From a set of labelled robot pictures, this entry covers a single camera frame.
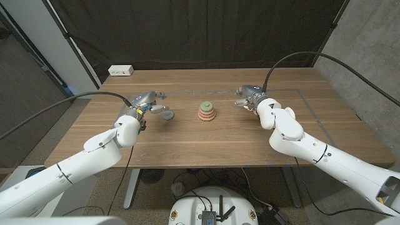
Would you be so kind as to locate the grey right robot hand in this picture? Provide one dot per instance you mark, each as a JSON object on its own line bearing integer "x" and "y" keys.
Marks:
{"x": 253, "y": 92}

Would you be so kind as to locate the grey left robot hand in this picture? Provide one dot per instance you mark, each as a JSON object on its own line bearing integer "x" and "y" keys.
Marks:
{"x": 142, "y": 100}

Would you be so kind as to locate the sage green disc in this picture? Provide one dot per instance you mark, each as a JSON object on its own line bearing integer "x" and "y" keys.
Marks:
{"x": 206, "y": 107}

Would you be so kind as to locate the dusty pink disc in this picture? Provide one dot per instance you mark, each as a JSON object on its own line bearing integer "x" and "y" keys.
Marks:
{"x": 206, "y": 113}

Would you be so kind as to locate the coral red disc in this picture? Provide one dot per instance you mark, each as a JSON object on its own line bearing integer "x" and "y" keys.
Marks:
{"x": 206, "y": 117}

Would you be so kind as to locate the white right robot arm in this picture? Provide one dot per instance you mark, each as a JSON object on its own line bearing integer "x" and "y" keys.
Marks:
{"x": 328, "y": 159}

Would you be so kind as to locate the white left robot shoulder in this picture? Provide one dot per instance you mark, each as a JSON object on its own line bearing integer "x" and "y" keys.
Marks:
{"x": 62, "y": 221}

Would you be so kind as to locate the white right robot shoulder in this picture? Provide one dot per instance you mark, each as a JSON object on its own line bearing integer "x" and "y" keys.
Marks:
{"x": 390, "y": 221}

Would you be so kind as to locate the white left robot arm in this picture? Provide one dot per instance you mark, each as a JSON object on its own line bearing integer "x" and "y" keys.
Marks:
{"x": 62, "y": 172}

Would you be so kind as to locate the small dark grey disc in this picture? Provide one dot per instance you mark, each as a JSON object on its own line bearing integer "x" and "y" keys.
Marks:
{"x": 168, "y": 115}

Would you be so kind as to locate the white power strip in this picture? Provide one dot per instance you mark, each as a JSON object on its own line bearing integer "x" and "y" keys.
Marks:
{"x": 120, "y": 70}

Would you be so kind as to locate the large orange disc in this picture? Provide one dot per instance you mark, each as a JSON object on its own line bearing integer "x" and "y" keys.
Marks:
{"x": 206, "y": 119}

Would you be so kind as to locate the black floor fan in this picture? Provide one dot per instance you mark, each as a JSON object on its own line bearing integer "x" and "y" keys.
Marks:
{"x": 151, "y": 175}

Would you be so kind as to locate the black backdrop curtain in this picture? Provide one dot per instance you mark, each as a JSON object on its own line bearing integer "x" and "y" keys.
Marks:
{"x": 187, "y": 31}

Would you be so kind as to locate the white table leg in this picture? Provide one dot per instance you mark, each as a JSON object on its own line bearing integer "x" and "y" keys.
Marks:
{"x": 131, "y": 187}

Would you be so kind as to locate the grey round floor object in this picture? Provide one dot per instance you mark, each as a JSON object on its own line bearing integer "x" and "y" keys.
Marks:
{"x": 178, "y": 189}

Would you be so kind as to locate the black backdrop stand pole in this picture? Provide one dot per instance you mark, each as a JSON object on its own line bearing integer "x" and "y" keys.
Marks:
{"x": 334, "y": 25}
{"x": 66, "y": 35}

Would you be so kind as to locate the grey table leg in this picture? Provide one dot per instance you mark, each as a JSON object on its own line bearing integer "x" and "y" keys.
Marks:
{"x": 290, "y": 187}

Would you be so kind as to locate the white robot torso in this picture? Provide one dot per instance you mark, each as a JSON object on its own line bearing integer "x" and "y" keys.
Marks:
{"x": 187, "y": 206}

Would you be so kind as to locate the black power adapter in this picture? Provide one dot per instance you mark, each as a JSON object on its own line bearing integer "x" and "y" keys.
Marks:
{"x": 270, "y": 217}

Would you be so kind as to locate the blue black foot pedal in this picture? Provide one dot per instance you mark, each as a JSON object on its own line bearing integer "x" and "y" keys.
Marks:
{"x": 35, "y": 172}

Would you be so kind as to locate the silver router with antennas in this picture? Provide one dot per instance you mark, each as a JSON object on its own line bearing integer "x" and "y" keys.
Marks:
{"x": 208, "y": 217}

